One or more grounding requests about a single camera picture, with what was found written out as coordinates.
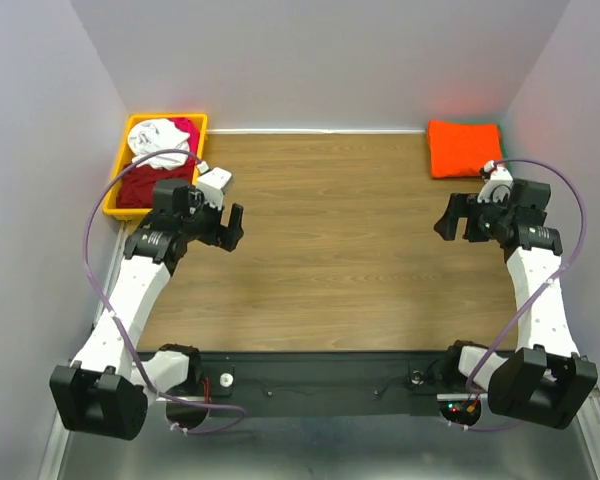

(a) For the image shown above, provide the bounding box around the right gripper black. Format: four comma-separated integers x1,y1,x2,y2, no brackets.
432,192,514,242

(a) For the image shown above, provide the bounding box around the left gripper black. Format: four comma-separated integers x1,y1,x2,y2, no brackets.
180,184,244,251

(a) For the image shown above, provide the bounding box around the white t shirt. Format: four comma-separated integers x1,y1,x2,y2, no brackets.
127,118,190,171

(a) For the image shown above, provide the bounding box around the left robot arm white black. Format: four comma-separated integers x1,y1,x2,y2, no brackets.
49,168,244,440

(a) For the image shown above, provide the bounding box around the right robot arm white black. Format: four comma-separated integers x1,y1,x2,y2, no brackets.
434,179,598,430

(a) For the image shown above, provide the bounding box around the folded orange t shirt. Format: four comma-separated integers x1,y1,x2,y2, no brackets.
426,120,502,179

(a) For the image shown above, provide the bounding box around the folded green t shirt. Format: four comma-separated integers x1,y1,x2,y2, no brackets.
497,124,508,160

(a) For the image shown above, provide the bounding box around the dark red t shirt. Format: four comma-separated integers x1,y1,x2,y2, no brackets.
116,159,196,209

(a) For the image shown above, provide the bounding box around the pink t shirt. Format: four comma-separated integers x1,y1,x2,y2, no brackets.
170,117,200,153

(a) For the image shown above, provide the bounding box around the yellow plastic bin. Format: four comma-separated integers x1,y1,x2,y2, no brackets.
102,113,208,221

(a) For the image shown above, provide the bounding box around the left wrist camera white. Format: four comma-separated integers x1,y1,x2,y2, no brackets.
195,167,234,210

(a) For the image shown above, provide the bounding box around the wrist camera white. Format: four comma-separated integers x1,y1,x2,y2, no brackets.
478,160,513,203
195,167,234,210

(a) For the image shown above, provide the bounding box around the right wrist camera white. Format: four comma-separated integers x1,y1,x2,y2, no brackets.
478,160,513,203

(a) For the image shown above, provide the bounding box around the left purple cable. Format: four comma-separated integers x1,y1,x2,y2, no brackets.
83,148,247,435

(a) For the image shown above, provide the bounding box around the purple cable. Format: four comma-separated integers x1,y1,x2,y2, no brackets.
83,148,247,435
448,158,589,432

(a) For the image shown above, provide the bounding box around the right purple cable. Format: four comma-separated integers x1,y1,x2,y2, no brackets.
448,158,589,432

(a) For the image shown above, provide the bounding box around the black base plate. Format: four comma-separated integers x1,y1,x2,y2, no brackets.
144,351,501,419

